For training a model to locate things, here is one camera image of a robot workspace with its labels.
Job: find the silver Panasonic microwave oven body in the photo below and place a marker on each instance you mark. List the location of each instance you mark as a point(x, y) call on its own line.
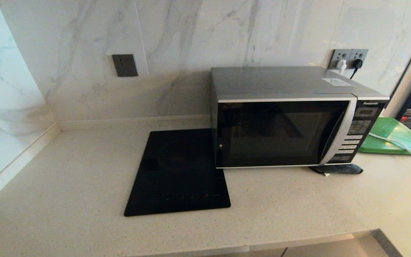
point(280, 81)

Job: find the black glass induction cooktop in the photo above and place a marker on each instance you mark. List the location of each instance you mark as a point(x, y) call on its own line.
point(177, 171)

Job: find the beige cabinet front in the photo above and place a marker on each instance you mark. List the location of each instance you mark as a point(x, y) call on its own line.
point(334, 250)
point(262, 255)

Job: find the dark grey cloth pad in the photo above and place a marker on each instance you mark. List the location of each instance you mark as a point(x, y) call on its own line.
point(346, 169)

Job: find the white power plug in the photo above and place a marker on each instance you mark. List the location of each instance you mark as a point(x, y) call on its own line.
point(341, 66)

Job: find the green plastic cutting board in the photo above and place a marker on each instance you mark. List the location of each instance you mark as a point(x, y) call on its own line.
point(394, 141)

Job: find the grey wall socket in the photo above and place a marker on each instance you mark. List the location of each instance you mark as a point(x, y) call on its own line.
point(338, 54)
point(360, 54)
point(125, 65)

